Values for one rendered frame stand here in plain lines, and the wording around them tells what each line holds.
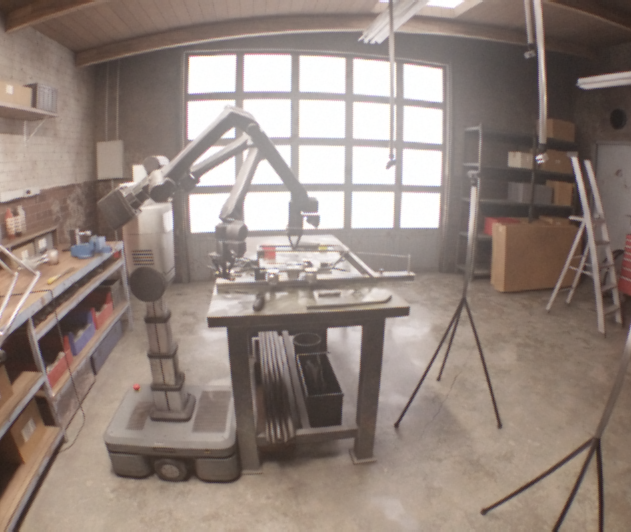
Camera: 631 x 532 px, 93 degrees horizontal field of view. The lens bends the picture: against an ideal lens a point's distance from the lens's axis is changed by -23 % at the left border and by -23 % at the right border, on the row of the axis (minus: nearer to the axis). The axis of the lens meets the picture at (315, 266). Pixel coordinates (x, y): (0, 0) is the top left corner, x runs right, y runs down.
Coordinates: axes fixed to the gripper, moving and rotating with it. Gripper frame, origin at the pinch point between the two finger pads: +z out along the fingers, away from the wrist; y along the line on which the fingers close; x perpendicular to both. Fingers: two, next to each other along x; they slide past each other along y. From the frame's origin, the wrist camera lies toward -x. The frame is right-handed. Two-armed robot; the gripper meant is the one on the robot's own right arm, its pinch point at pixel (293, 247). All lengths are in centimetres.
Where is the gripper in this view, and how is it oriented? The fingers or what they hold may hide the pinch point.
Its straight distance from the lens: 164.2
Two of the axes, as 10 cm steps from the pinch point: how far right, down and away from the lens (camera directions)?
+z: -0.3, 9.7, 2.6
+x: -9.9, 0.0, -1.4
